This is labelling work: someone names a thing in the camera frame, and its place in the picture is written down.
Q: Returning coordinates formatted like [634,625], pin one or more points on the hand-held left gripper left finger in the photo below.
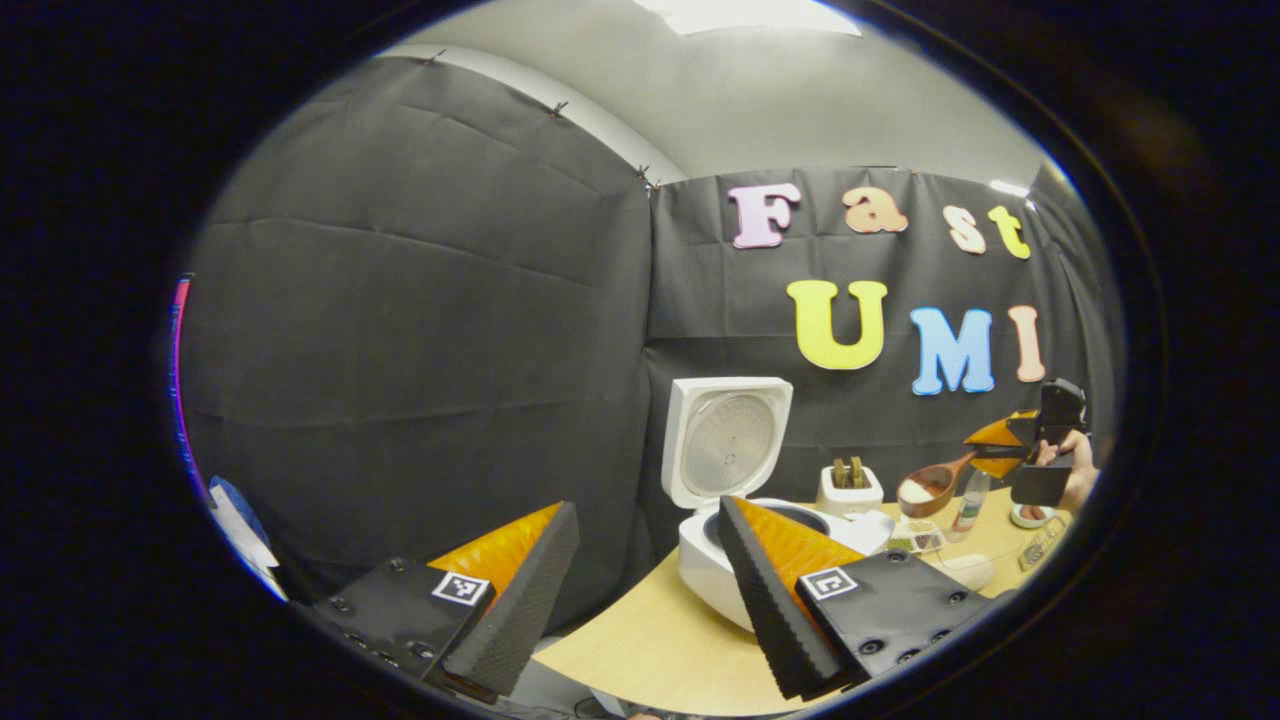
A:
[520,610]

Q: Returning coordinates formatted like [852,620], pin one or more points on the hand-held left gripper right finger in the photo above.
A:
[770,610]

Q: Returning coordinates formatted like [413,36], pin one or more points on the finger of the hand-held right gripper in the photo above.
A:
[1005,430]
[1000,466]

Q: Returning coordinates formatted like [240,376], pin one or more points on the wooden spoon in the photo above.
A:
[925,490]

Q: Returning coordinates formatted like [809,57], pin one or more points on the white rice cooker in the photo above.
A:
[700,572]

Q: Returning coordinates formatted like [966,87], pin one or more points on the clear rice container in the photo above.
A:
[968,573]

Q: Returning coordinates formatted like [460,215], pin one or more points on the clear plastic bottle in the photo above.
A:
[968,510]

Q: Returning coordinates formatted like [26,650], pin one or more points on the green plate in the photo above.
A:
[1030,522]

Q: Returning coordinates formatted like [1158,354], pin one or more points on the white divided grain dish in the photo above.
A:
[925,541]

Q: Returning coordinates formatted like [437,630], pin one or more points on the white toaster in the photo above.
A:
[850,498]

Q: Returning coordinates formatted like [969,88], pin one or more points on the black backdrop cloth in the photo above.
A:
[400,350]

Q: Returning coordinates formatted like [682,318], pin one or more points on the ceiling light panel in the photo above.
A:
[750,12]

